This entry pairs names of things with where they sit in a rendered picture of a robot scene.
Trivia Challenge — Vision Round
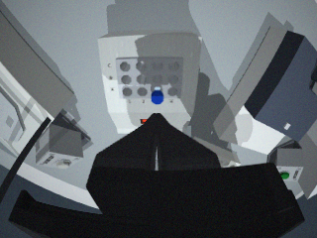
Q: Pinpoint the white block with round holes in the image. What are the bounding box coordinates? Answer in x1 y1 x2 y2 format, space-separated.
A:
98 30 202 133

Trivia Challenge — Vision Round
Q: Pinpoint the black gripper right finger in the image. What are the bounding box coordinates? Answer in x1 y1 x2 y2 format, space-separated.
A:
157 113 221 171

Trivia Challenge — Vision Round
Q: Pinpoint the grey bench mat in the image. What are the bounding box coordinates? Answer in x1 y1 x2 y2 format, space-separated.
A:
0 0 317 190

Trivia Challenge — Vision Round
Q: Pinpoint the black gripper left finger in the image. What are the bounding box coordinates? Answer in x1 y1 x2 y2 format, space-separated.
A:
91 113 157 171

